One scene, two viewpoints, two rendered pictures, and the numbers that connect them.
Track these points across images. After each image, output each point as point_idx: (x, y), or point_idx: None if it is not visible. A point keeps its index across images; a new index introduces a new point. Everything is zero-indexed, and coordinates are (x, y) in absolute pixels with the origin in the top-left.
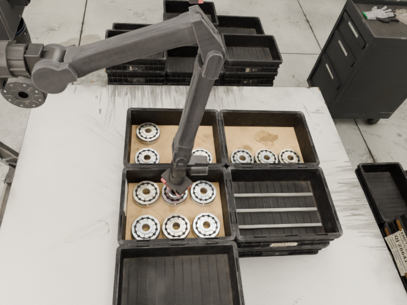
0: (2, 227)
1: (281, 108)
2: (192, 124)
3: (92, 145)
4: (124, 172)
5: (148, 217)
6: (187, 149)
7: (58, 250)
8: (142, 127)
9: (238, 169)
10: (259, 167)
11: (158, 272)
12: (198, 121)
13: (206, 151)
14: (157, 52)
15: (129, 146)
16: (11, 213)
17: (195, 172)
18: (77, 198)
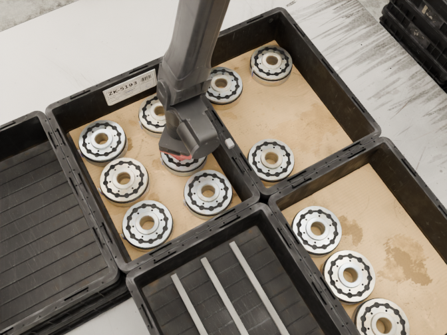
0: (64, 7)
1: None
2: (183, 32)
3: (227, 26)
4: (161, 59)
5: (120, 134)
6: (171, 75)
7: (59, 76)
8: (272, 51)
9: (270, 222)
10: (299, 260)
11: (50, 193)
12: (189, 33)
13: (291, 162)
14: None
15: (222, 50)
16: (84, 5)
17: (181, 136)
18: (138, 55)
